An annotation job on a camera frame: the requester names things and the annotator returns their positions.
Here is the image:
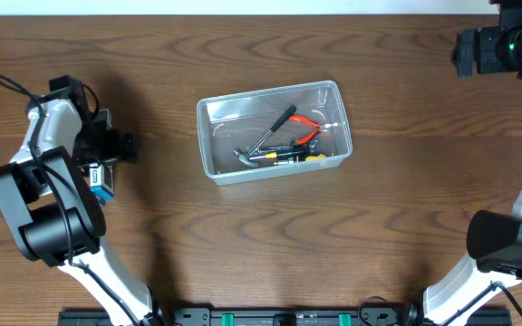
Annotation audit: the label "clear plastic container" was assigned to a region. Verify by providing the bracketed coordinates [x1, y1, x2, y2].
[197, 81, 353, 186]

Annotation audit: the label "white teal screwdriver box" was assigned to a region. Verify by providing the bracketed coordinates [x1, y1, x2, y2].
[89, 163, 114, 206]

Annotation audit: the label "black orange scraper tool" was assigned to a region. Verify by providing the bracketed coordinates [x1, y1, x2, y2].
[233, 105, 297, 168]

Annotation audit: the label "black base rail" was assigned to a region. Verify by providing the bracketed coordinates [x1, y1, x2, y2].
[57, 302, 513, 326]

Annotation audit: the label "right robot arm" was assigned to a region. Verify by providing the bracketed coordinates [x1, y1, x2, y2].
[400, 0, 522, 325]

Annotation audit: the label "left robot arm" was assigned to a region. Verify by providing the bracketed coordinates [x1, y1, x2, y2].
[0, 74, 170, 325]

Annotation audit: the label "red black pliers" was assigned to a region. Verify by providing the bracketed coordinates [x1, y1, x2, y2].
[288, 114, 339, 145]

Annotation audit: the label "black yellow precision screwdriver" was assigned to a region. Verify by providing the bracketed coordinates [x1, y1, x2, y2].
[249, 151, 308, 161]

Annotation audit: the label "stubby yellow black screwdriver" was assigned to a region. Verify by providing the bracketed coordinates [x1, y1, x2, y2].
[274, 154, 326, 166]

